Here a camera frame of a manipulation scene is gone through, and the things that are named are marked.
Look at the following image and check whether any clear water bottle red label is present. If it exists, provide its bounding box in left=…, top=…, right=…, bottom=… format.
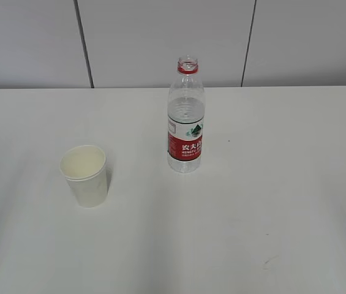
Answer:
left=167, top=55, right=205, bottom=173

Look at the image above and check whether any white paper cup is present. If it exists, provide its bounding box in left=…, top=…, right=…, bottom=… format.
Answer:
left=59, top=145, right=108, bottom=208

